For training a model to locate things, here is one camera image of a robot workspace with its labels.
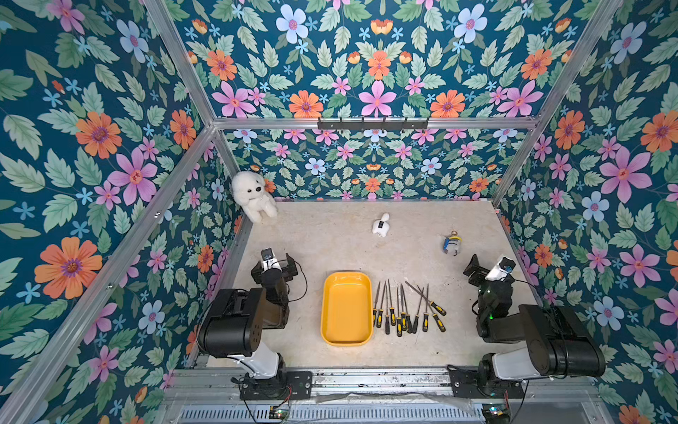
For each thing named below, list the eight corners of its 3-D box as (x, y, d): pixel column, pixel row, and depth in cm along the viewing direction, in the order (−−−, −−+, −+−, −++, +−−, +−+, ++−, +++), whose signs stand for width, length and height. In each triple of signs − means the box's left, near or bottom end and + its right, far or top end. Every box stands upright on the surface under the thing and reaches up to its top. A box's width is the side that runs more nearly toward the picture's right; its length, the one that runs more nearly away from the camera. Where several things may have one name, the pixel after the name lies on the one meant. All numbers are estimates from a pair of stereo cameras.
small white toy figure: (370, 231, 111) (370, 226, 108) (381, 216, 116) (382, 211, 114) (384, 237, 109) (384, 232, 106) (394, 222, 114) (395, 216, 112)
